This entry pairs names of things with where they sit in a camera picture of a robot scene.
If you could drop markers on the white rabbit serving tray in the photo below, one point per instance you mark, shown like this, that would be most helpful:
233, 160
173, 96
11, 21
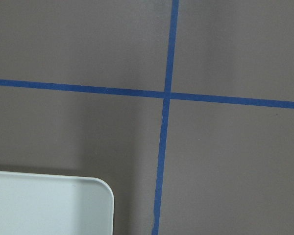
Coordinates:
42, 204

